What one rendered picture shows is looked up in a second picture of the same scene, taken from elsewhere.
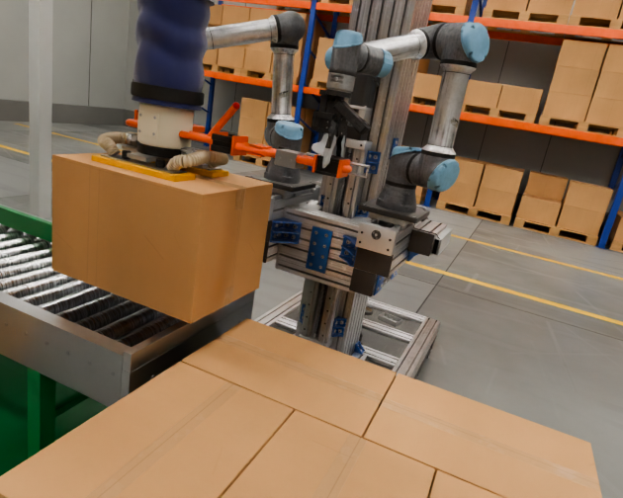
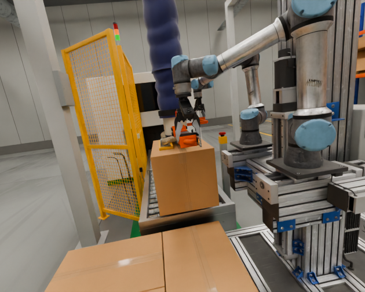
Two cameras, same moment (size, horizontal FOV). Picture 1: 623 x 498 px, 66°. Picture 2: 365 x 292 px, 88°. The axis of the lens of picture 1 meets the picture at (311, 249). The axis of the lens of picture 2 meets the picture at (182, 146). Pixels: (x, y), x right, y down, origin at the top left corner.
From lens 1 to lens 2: 1.23 m
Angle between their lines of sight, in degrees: 60
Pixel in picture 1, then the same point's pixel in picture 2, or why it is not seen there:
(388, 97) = not seen: hidden behind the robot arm
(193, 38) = (167, 86)
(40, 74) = (233, 104)
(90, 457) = (88, 257)
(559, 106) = not seen: outside the picture
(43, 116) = (235, 119)
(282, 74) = (248, 83)
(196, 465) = (98, 284)
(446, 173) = (309, 134)
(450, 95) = (300, 59)
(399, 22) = not seen: hidden behind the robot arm
